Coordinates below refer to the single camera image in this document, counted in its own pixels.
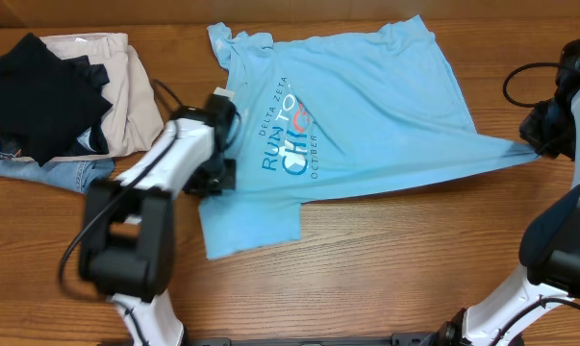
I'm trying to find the light blue t-shirt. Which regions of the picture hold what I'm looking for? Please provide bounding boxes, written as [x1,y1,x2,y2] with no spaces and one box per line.
[199,17,536,260]

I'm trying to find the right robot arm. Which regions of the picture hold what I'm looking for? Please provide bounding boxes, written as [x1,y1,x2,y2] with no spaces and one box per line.
[391,38,580,346]

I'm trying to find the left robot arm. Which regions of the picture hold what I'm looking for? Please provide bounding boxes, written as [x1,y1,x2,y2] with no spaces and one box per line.
[75,94,240,345]

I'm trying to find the beige folded trousers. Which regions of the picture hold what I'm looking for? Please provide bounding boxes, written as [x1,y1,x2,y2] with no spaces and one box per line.
[23,33,164,161]

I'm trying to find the blue denim jeans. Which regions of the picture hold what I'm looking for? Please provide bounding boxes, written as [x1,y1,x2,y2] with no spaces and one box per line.
[0,158,115,193]

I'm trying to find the black folded garment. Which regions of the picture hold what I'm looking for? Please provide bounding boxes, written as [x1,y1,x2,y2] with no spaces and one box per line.
[0,34,112,165]

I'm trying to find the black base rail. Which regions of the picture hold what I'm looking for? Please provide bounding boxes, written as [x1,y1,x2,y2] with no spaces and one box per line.
[98,331,444,346]

